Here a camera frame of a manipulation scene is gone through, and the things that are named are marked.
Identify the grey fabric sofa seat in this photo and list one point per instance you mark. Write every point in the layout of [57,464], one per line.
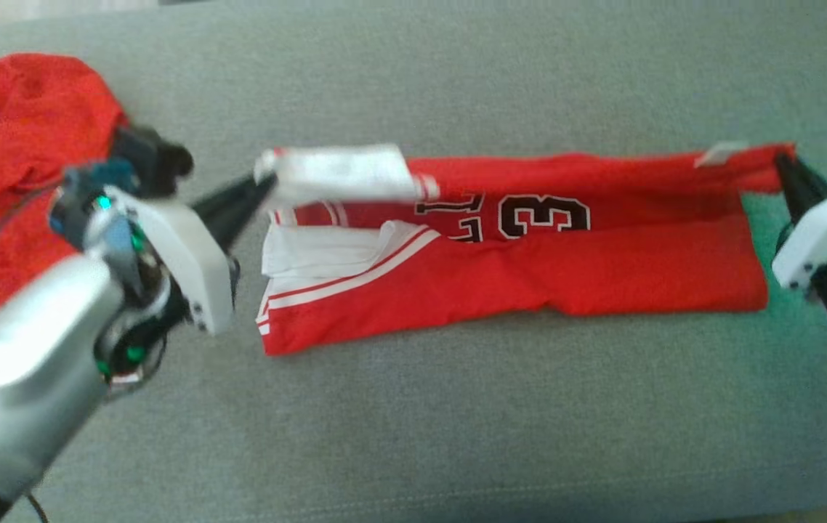
[413,436]

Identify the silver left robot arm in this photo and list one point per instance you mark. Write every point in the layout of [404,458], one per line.
[28,363]

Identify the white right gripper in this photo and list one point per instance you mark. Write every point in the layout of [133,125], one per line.
[820,232]

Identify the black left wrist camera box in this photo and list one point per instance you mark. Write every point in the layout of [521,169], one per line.
[152,156]

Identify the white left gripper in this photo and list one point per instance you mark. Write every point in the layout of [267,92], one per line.
[188,261]

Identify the red shorts with white trim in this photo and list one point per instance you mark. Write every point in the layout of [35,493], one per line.
[21,109]

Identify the red white basketball jersey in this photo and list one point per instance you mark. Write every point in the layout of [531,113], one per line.
[530,276]

